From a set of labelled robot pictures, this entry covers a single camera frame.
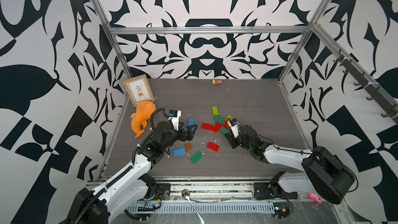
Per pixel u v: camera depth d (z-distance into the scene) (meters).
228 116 0.99
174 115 0.69
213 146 0.87
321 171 0.43
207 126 0.94
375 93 0.55
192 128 0.71
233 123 0.77
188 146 0.87
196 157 0.83
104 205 0.41
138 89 1.02
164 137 0.61
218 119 0.95
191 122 0.96
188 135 0.70
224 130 0.90
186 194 0.74
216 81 1.16
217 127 0.93
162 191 0.74
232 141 0.79
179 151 0.85
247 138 0.69
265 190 0.75
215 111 1.02
